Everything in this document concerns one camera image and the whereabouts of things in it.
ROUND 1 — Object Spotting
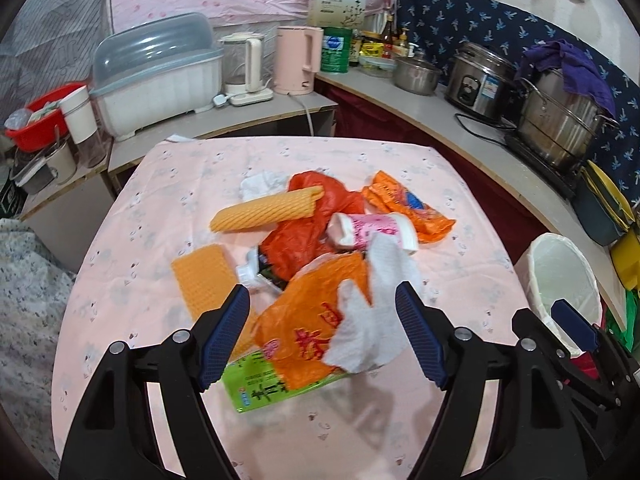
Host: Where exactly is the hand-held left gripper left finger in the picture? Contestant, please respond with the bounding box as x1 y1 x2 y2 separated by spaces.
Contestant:
59 284 251 480

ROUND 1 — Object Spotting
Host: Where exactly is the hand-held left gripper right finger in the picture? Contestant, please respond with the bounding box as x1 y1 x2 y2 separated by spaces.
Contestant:
394 281 588 480

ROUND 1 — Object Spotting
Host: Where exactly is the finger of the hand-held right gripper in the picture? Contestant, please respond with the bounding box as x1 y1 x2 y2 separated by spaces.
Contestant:
511 309 621 411
551 298 638 396

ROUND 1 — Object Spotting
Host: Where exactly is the white paper towel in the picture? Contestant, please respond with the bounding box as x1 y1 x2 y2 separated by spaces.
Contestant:
322 232 426 375

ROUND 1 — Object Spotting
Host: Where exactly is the white trash bin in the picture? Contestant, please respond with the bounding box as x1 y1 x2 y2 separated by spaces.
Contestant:
514 232 603 361

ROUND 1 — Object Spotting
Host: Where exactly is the orange printed plastic bag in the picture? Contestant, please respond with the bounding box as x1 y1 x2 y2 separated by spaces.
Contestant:
252 251 373 391

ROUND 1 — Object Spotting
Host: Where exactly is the pink paper cup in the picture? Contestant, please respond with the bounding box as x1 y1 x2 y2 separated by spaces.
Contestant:
327 211 420 256

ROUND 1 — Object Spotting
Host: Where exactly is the red plastic bag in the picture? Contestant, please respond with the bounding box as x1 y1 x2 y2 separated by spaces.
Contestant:
260 171 368 283

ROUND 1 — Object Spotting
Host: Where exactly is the green plastic bag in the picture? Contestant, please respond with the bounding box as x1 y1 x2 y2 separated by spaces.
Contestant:
606 290 640 353

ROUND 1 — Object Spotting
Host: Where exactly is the green snack packet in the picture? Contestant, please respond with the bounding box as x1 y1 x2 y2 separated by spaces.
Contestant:
220 350 351 415

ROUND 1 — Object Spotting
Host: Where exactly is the flat orange foam net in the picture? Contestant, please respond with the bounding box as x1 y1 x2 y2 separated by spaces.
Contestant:
171 243 261 358

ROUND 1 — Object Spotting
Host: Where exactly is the white plastic scrap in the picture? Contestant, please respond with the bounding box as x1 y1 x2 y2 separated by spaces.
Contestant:
235 252 271 293

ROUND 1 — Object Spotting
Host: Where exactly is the dark foil wrapper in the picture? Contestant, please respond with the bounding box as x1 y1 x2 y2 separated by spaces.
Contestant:
257 245 288 293

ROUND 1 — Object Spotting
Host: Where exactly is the yellow mug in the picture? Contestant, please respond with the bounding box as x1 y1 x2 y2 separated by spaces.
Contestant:
610 226 640 292

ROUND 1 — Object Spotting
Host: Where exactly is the stack of blue bowls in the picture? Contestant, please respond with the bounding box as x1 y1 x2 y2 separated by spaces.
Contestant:
571 159 637 247

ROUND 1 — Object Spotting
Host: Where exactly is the rolled orange foam net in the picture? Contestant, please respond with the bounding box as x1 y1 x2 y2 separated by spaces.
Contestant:
210 185 325 233

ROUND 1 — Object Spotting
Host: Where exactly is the orange snack wrapper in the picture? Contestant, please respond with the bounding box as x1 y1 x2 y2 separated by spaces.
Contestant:
361 170 457 245

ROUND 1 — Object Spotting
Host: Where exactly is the pink printed tablecloth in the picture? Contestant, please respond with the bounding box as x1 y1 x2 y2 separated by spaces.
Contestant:
50 137 531 480

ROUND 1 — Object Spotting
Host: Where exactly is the white crumpled tissue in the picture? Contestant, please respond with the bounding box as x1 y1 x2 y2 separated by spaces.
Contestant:
239 170 293 201

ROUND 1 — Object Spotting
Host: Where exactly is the black induction cooker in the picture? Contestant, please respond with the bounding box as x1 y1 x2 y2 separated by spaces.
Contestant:
504 130 588 200

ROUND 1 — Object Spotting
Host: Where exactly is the grey floral blanket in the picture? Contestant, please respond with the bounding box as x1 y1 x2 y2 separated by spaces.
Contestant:
0 217 77 463

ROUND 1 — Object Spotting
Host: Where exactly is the large steel stockpot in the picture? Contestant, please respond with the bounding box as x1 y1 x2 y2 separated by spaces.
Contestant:
515 67 621 171

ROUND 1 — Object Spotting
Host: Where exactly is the steel rice cooker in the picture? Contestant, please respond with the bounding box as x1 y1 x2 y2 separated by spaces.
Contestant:
444 41 518 122

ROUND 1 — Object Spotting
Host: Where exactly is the grey small pot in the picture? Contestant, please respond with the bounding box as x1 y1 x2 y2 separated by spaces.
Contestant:
11 139 78 197

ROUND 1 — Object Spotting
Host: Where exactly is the purple cloth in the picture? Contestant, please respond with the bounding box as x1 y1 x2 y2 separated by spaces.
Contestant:
517 39 617 118

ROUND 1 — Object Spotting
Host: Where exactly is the white lidded tumbler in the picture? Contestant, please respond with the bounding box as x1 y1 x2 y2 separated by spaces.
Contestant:
59 85 110 168

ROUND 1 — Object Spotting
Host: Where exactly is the lidded steel pot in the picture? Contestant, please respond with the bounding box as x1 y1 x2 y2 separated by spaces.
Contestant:
392 49 443 97

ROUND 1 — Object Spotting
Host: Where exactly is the white dish drainer box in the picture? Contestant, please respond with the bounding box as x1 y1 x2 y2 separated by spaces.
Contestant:
89 12 226 142

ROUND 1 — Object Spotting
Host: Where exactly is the glass electric kettle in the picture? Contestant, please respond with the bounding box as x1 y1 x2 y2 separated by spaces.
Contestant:
219 31 275 107

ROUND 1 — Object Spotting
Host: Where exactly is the clear food container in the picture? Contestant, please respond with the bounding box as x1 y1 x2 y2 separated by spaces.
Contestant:
357 55 399 79

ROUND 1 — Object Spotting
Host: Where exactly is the red plastic basin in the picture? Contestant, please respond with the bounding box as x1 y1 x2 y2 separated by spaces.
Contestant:
5 82 90 152

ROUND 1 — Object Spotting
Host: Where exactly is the pink electric kettle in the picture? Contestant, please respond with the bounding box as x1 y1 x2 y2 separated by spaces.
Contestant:
274 25 325 96

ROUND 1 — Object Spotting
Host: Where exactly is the yellow label jar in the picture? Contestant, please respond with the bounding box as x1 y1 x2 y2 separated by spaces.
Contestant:
361 34 386 59

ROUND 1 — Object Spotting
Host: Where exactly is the green tin can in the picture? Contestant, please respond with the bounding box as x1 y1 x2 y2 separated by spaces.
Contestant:
320 26 353 75

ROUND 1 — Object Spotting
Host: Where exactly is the red label sauce bottle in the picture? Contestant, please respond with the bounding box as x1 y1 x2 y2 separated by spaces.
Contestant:
382 11 396 59

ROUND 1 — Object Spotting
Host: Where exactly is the white cardboard box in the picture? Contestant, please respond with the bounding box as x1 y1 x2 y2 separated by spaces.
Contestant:
306 0 368 29

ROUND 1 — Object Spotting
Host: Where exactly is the black power cable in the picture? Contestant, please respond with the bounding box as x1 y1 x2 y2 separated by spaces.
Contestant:
454 112 518 133

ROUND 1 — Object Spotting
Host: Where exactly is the white kettle cable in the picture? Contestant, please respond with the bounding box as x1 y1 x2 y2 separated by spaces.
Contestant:
287 91 317 138

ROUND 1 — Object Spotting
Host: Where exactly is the blue patterned wall cloth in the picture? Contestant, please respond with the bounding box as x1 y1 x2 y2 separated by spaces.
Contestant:
396 0 640 203

